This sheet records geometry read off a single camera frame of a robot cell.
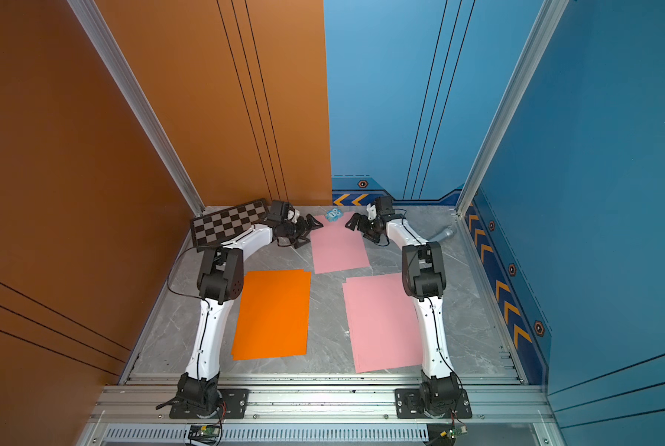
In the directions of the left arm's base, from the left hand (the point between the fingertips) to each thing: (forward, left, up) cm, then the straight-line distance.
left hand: (320, 227), depth 107 cm
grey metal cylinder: (0, -50, -2) cm, 50 cm away
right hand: (+1, -14, -2) cm, 14 cm away
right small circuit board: (-64, -38, -5) cm, 74 cm away
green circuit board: (-64, +25, -7) cm, 69 cm away
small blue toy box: (+10, -5, -3) cm, 11 cm away
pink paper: (-3, -6, -9) cm, 12 cm away
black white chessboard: (0, +42, -1) cm, 42 cm away
